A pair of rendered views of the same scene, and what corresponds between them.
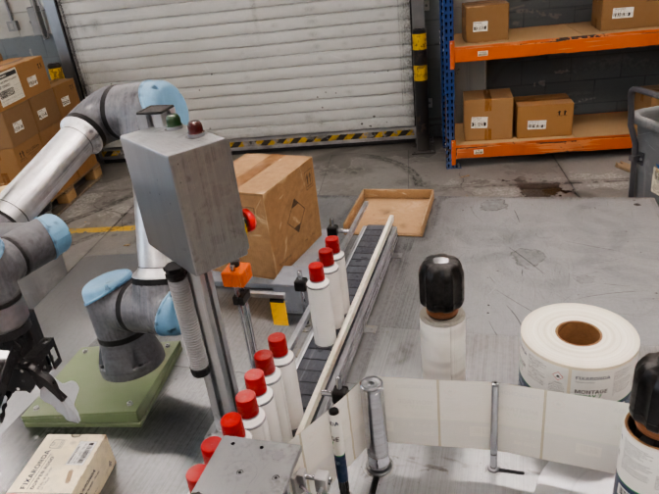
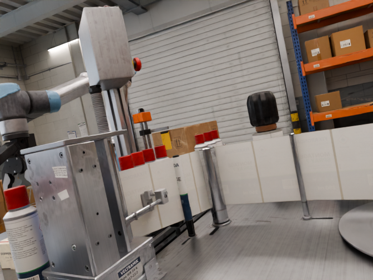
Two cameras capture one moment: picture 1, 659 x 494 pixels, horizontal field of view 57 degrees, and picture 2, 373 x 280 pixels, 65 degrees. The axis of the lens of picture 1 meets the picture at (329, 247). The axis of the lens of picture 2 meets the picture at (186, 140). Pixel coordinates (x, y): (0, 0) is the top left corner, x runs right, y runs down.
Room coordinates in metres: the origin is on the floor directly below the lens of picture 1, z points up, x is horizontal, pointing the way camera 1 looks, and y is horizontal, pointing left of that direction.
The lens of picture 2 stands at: (0.08, -0.14, 1.13)
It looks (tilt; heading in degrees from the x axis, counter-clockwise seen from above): 3 degrees down; 12
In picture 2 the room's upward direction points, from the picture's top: 12 degrees counter-clockwise
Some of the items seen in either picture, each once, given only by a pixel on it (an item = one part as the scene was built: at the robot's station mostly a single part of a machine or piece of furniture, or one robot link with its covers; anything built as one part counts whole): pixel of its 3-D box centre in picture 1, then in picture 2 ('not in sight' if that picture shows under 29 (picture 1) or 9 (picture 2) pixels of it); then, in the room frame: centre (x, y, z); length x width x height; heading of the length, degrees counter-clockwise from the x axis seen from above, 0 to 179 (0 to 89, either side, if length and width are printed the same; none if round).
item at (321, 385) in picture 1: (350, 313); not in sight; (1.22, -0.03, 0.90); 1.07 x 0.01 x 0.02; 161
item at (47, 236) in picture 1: (27, 244); (39, 103); (0.96, 0.51, 1.30); 0.11 x 0.11 x 0.08; 64
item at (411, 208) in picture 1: (390, 211); not in sight; (1.90, -0.22, 0.85); 0.30 x 0.26 x 0.04; 161
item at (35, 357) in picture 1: (21, 351); (21, 153); (0.86, 0.54, 1.14); 0.09 x 0.08 x 0.12; 170
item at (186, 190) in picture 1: (186, 194); (105, 52); (0.88, 0.21, 1.38); 0.17 x 0.10 x 0.19; 36
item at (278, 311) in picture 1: (278, 312); (166, 140); (0.97, 0.11, 1.09); 0.03 x 0.01 x 0.06; 71
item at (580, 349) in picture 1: (575, 365); not in sight; (0.88, -0.43, 0.95); 0.20 x 0.20 x 0.14
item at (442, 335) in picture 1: (442, 328); (268, 143); (0.94, -0.19, 1.03); 0.09 x 0.09 x 0.30
